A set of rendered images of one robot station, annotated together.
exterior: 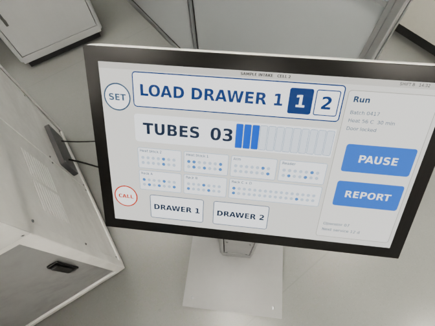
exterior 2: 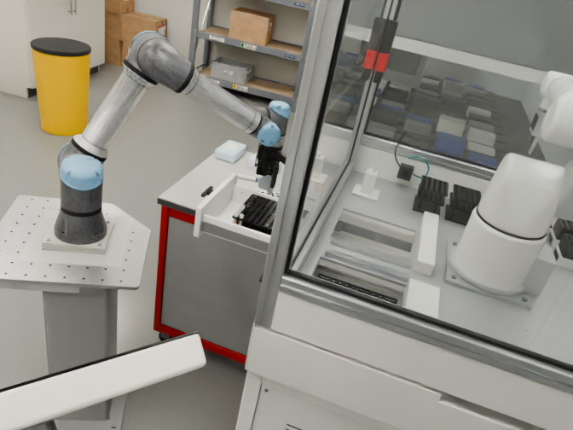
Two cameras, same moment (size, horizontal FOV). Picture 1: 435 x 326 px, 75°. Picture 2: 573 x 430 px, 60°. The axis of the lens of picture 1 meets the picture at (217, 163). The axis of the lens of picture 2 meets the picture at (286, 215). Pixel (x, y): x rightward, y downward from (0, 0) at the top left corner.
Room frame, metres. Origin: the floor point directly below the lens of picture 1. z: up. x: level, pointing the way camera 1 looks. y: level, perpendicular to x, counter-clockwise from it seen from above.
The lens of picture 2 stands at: (0.74, -0.16, 1.70)
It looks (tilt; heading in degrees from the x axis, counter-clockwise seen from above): 30 degrees down; 131
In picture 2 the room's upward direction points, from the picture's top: 12 degrees clockwise
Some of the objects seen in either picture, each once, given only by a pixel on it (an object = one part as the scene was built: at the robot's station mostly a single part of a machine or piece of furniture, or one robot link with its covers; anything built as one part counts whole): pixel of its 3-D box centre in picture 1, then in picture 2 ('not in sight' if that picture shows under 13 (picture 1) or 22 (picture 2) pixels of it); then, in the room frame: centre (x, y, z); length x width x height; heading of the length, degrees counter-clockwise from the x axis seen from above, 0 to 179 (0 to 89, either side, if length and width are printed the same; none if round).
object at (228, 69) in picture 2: not in sight; (232, 70); (-3.54, 3.41, 0.22); 0.40 x 0.30 x 0.17; 34
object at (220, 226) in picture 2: not in sight; (274, 224); (-0.19, 0.88, 0.86); 0.40 x 0.26 x 0.06; 29
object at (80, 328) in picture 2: not in sight; (83, 327); (-0.54, 0.39, 0.38); 0.30 x 0.30 x 0.76; 54
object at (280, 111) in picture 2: not in sight; (277, 118); (-0.45, 1.07, 1.11); 0.09 x 0.08 x 0.11; 70
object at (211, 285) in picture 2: not in sight; (246, 261); (-0.56, 1.15, 0.38); 0.62 x 0.58 x 0.76; 119
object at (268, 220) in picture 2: not in sight; (273, 223); (-0.20, 0.88, 0.87); 0.22 x 0.18 x 0.06; 29
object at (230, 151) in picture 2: not in sight; (230, 151); (-0.85, 1.22, 0.78); 0.15 x 0.10 x 0.04; 117
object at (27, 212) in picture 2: not in sight; (73, 252); (-0.55, 0.38, 0.70); 0.45 x 0.44 x 0.12; 54
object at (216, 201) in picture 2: not in sight; (217, 203); (-0.37, 0.78, 0.87); 0.29 x 0.02 x 0.11; 119
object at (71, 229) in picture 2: not in sight; (81, 217); (-0.54, 0.40, 0.83); 0.15 x 0.15 x 0.10
